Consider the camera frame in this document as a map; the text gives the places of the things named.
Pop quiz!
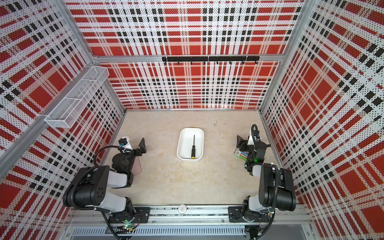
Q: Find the aluminium front rail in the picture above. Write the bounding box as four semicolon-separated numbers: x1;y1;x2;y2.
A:
66;205;313;226

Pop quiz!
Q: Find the black yellow screwdriver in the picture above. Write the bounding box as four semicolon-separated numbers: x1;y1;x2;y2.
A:
191;136;196;159

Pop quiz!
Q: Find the white wire mesh basket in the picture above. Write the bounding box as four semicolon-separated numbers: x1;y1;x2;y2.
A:
45;66;109;129

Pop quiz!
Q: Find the colourful small box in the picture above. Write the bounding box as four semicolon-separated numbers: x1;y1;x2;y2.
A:
234;148;248;162

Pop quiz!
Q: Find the black hook rail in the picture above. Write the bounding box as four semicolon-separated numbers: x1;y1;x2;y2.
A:
162;56;260;64

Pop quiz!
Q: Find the white plastic bin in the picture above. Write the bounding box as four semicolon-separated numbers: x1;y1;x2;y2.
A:
177;128;205;163

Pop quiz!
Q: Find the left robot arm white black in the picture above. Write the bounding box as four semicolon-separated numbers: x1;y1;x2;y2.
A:
63;137;147;218

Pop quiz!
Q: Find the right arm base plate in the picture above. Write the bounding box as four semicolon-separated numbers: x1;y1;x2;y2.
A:
228;207;270;223

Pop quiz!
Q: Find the small white round knob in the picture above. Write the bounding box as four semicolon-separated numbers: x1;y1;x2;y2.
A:
178;204;188;215

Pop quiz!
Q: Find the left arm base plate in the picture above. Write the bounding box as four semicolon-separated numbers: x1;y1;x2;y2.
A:
108;207;151;224

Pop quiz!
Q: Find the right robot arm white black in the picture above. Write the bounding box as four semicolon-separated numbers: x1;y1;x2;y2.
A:
237;124;297;218

